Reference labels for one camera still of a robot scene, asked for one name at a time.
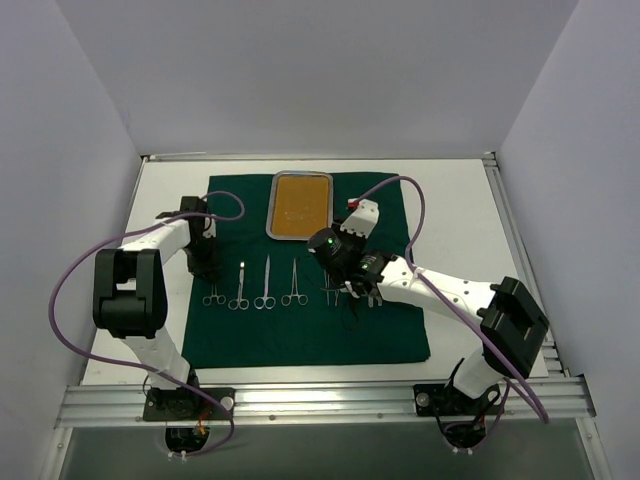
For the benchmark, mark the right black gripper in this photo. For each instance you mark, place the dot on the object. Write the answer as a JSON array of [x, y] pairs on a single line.
[[350, 282]]

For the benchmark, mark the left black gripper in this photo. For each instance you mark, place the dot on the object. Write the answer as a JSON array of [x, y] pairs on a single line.
[[203, 261]]

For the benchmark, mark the steel scissors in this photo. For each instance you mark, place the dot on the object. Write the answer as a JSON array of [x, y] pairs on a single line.
[[239, 302], [266, 301]]

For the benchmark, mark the steel tray with orange liner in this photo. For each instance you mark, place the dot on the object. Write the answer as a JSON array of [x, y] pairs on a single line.
[[300, 204]]

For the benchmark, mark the steel forceps with rings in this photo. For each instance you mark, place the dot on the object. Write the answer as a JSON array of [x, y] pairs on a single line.
[[294, 296]]

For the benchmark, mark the green surgical cloth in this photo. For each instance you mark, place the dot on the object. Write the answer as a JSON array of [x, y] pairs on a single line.
[[314, 334]]

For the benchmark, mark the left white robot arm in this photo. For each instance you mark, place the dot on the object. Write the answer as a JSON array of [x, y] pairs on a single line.
[[129, 294]]

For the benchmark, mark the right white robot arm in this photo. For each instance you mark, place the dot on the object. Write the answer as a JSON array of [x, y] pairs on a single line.
[[504, 316]]

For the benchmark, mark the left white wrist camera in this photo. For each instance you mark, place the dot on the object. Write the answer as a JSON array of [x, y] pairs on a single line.
[[209, 228]]

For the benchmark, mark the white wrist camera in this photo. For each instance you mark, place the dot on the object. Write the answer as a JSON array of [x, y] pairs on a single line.
[[209, 228], [363, 218]]

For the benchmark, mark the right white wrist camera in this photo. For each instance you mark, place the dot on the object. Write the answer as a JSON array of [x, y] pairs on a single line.
[[363, 218]]

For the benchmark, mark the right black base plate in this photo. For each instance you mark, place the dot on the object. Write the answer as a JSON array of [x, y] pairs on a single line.
[[444, 400]]

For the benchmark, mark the back aluminium rail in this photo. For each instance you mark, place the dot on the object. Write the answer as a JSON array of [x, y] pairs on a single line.
[[490, 157]]

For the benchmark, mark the front aluminium rail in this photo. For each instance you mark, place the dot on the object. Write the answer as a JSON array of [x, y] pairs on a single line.
[[291, 404]]

